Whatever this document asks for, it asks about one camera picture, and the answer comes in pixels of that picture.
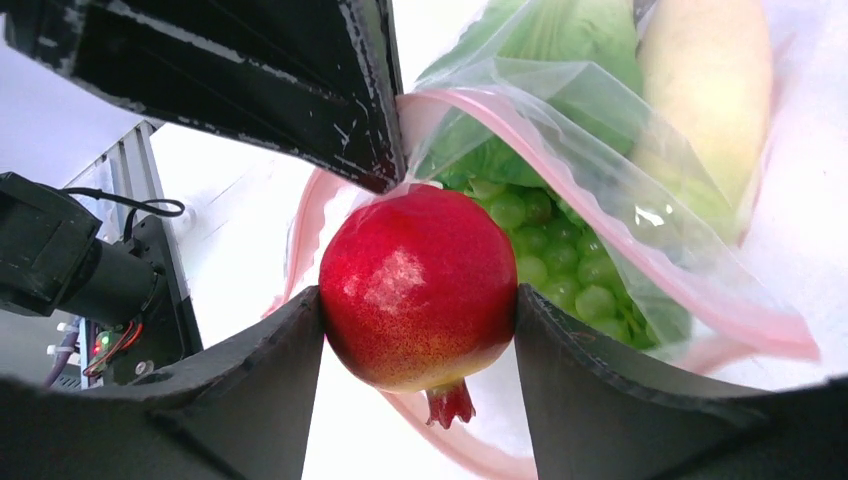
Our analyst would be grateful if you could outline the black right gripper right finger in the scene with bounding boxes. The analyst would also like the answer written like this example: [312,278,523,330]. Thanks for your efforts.
[515,285,847,480]

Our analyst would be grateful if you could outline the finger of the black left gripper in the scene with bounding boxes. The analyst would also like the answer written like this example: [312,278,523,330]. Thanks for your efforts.
[3,0,407,194]

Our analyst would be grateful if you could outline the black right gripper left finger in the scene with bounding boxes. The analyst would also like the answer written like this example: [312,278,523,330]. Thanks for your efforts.
[1,287,324,479]

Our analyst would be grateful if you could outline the green fake grapes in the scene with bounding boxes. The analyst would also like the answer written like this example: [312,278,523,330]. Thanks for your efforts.
[438,174,658,350]

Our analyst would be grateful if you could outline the red fake pomegranate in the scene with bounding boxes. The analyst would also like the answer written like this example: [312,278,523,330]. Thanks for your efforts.
[319,184,518,428]

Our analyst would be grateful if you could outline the clear zip top bag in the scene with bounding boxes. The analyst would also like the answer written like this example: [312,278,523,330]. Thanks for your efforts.
[306,1,847,479]

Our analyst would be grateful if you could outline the green fake cabbage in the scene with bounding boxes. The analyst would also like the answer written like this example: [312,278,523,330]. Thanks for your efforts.
[415,1,643,188]

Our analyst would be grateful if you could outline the white fake radish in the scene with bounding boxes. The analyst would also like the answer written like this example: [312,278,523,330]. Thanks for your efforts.
[631,0,773,243]

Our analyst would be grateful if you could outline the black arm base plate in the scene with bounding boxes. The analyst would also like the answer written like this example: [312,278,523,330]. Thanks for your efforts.
[78,215,203,390]

